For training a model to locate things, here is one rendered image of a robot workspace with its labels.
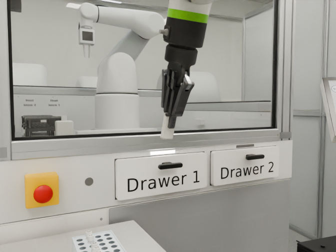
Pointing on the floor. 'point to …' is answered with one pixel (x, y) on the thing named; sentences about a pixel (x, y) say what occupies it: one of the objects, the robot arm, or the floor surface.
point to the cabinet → (186, 220)
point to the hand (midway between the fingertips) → (168, 126)
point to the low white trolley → (121, 235)
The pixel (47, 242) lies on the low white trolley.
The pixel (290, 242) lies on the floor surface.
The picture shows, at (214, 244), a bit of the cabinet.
